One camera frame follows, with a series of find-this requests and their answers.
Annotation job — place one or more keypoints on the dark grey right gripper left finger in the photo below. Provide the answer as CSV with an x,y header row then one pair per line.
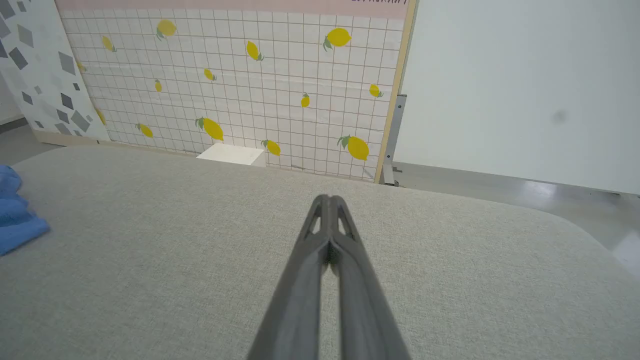
x,y
300,300

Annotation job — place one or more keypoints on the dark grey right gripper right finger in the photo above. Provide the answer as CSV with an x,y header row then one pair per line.
x,y
362,310

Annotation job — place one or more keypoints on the blue garment with white sleeve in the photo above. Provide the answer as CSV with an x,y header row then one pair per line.
x,y
15,220

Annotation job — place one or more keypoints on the grey fabric sofa cushion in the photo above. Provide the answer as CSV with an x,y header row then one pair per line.
x,y
150,260

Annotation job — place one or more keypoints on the small white box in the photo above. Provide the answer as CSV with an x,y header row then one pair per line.
x,y
232,154

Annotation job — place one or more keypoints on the lemon print grid backdrop panel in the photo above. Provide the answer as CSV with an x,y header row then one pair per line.
x,y
250,100

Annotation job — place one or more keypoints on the plain white partition board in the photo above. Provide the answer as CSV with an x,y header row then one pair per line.
x,y
500,90

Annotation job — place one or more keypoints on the grey terrazzo print backdrop panel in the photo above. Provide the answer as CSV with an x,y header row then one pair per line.
x,y
40,75

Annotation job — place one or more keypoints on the grey metal panel bracket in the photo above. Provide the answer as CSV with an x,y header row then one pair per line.
x,y
392,135

